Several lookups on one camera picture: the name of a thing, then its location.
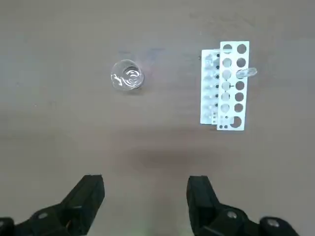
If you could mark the clear glass test tube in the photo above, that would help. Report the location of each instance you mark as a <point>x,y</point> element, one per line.
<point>248,72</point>

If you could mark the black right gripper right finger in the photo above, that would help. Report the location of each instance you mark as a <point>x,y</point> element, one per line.
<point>204,209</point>

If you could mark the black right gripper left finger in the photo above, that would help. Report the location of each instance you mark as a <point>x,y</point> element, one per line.
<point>81,201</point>

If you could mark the white test tube rack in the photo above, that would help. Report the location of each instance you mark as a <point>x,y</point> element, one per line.
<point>205,115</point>

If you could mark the clear glass beaker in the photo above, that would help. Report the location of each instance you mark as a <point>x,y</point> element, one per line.
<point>126,76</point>

